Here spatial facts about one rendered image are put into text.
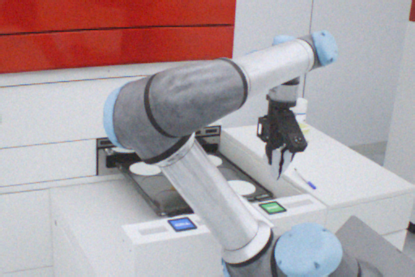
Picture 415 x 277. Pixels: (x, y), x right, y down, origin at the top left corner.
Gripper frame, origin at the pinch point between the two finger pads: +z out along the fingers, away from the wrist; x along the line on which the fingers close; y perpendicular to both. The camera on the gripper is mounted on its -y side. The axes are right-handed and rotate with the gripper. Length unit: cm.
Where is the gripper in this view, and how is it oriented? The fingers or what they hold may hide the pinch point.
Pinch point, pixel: (278, 176)
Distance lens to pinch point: 151.5
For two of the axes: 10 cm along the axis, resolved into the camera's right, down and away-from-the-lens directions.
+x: -9.3, 0.9, -3.6
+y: -3.7, -3.4, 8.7
